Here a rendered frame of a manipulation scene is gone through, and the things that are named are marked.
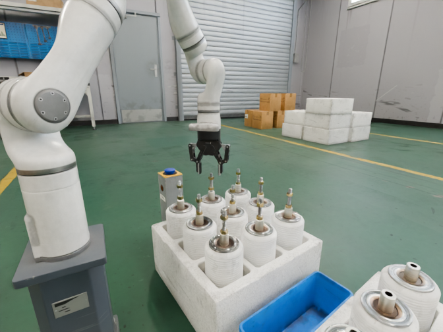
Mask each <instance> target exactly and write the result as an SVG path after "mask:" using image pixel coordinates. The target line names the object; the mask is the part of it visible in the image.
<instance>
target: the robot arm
mask: <svg viewBox="0 0 443 332"><path fill-rule="evenodd" d="M166 1H167V10H168V16H169V23H170V26H171V29H172V32H173V34H174V36H175V38H176V39H177V41H178V43H179V45H180V46H181V49H182V50H183V52H184V53H185V57H186V60H187V64H188V67H189V71H190V74H191V76H192V77H193V79H194V80H195V81H196V82H197V83H199V84H206V88H205V91H204V92H202V93H200V94H199V95H198V97H197V107H198V115H197V123H195V124H190V125H189V130H190V131H197V136H198V141H197V143H193V142H191V143H190V144H189V145H188V146H189V155H190V159H191V161H193V162H195V163H196V172H198V174H201V172H202V163H201V162H200V161H201V159H202V157H203V155H212V156H213V155H214V157H215V158H216V159H217V161H218V163H219V164H218V175H221V174H222V173H223V164H224V163H227V162H228V161H229V151H230V144H222V142H221V119H220V96H221V93H222V88H223V83H224V80H225V68H224V65H223V63H222V62H221V61H220V60H219V59H217V58H213V59H204V58H203V55H202V53H203V52H204V51H205V50H206V48H207V43H206V40H205V37H204V35H203V33H202V31H201V29H200V27H199V25H198V23H197V21H196V19H195V17H194V15H193V13H192V10H191V7H190V5H189V2H188V0H166ZM126 6H127V0H66V2H65V4H64V5H63V8H62V9H61V12H60V15H59V20H58V25H57V35H56V39H55V43H54V44H53V47H52V48H51V50H50V52H49V53H48V54H47V56H46V57H45V59H44V60H43V61H42V62H41V63H40V65H39V66H38V67H37V69H36V70H35V71H34V72H33V73H32V74H31V75H30V76H28V77H20V78H11V79H8V80H6V81H4V82H2V83H0V134H1V137H2V140H3V144H4V147H5V150H6V153H7V155H8V156H9V158H10V159H11V161H12V162H13V164H14V166H15V169H16V173H17V177H18V181H19V185H20V189H21V192H22V197H23V200H24V205H25V208H26V215H25V217H24V221H25V224H26V229H27V231H28V236H29V239H30V243H31V247H32V251H33V255H34V260H35V262H36V263H38V262H60V261H63V260H67V259H69V258H73V257H75V256H77V255H79V254H80V253H82V252H83V251H85V249H87V247H89V245H90V233H89V230H88V224H87V219H86V212H85V208H84V201H83V197H82V190H81V186H80V179H79V175H78V168H77V164H76V157H75V154H74V152H73V151H72V149H70V148H69V147H68V146H67V145H66V143H64V141H63V139H62V137H61V134H60V130H63V129H64V128H65V127H67V126H68V125H69V124H70V122H71V121H72V120H73V118H74V116H75V114H76V112H77V110H78V107H79V105H80V102H81V100H82V98H83V95H84V93H85V91H86V88H87V85H88V83H89V81H90V79H91V77H92V75H93V73H94V71H95V69H96V67H97V66H98V65H99V63H100V61H101V59H102V57H103V55H104V54H105V52H106V50H107V49H108V47H109V45H110V44H111V42H112V41H113V39H114V37H115V36H116V34H117V32H118V31H119V29H120V27H121V25H122V23H123V21H124V19H125V13H126ZM196 146H197V147H198V149H199V150H200V152H199V154H198V157H196V156H195V150H194V149H196ZM221 147H222V148H223V150H224V151H225V155H224V159H222V157H221V154H220V152H219V150H220V148H221Z"/></svg>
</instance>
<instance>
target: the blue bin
mask: <svg viewBox="0 0 443 332"><path fill-rule="evenodd" d="M352 296H353V293H352V292H351V291H350V290H349V289H347V288H345V287H344V286H342V285H341V284H339V283H338V282H336V281H334V280H333V279H331V278H330V277H328V276H327V275H325V274H323V273H322V272H320V271H315V272H313V273H311V274H310V275H309V276H307V277H306V278H304V279H303V280H302V281H300V282H298V283H297V284H296V285H294V286H293V287H291V288H290V289H289V290H287V291H285V292H284V293H283V294H281V295H280V296H278V297H277V298H275V299H274V300H273V301H271V302H270V303H268V304H267V305H265V306H264V307H263V308H261V309H259V311H257V312H255V313H254V314H253V315H251V316H250V317H248V318H247V319H245V320H244V321H242V322H241V323H240V325H239V332H315V331H316V330H317V329H318V328H319V327H320V326H321V325H322V324H323V323H324V322H325V321H326V320H327V319H328V318H329V317H330V316H331V315H333V314H334V313H335V312H336V311H337V310H338V309H339V308H340V307H341V306H342V305H343V304H344V303H345V302H347V301H348V300H349V299H350V298H351V297H352Z"/></svg>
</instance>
